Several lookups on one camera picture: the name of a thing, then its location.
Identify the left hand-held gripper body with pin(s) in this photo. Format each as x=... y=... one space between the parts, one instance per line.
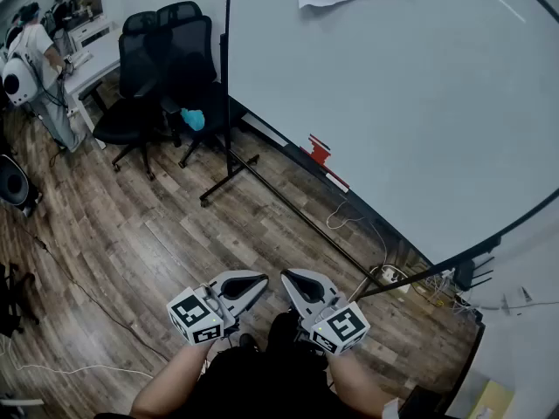
x=192 y=312

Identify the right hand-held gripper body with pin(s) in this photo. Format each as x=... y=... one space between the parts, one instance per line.
x=340 y=327

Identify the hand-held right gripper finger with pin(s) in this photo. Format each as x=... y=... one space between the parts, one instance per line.
x=319 y=279
x=299 y=304

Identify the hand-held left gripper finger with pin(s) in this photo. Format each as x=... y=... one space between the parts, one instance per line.
x=244 y=303
x=238 y=273

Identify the white whiteboard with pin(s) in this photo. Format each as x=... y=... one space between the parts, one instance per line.
x=393 y=103

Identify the person's right forearm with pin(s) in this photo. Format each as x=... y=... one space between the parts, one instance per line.
x=354 y=382

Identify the person's left forearm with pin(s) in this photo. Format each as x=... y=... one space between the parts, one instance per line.
x=170 y=382

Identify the red whiteboard eraser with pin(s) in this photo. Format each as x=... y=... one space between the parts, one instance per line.
x=318 y=152

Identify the white power strip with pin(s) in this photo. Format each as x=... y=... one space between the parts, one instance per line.
x=391 y=275

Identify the person's black clothing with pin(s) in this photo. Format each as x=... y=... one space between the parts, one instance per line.
x=262 y=386

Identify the black flat panel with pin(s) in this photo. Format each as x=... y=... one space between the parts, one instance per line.
x=425 y=404

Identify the black router with antennas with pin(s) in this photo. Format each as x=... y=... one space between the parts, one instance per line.
x=464 y=275

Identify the black marker tray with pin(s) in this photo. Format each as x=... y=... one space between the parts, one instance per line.
x=262 y=125

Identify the teal cloth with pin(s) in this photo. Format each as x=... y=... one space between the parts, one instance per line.
x=193 y=119

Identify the yellow cardboard box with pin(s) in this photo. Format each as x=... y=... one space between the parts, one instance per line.
x=493 y=402

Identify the black folding stand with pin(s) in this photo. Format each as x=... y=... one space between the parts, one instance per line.
x=13 y=299

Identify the black mesh office chair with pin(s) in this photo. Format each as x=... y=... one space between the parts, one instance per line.
x=192 y=50
x=131 y=120

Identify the white desk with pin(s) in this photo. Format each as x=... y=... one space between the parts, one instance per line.
x=100 y=55

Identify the white low cabinet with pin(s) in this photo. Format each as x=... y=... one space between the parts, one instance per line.
x=91 y=33

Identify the white round backpack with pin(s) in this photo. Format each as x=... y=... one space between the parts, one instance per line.
x=19 y=81

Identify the black metal frame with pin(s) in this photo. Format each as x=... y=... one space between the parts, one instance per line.
x=474 y=356

